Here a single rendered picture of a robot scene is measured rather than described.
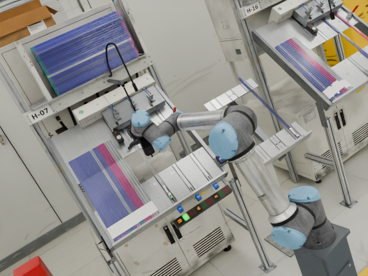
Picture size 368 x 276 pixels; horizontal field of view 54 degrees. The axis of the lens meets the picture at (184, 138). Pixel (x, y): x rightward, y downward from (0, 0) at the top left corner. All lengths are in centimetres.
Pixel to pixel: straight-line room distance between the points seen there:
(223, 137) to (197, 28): 282
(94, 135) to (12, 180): 172
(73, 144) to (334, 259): 139
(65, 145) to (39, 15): 79
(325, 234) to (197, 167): 72
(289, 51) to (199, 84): 169
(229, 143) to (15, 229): 290
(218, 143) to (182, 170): 68
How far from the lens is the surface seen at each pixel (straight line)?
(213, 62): 402
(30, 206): 373
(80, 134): 206
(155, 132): 151
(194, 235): 232
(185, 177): 187
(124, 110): 203
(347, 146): 294
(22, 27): 233
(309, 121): 262
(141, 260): 224
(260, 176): 128
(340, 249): 162
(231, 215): 227
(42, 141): 210
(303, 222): 138
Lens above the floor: 162
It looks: 21 degrees down
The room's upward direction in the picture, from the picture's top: 24 degrees counter-clockwise
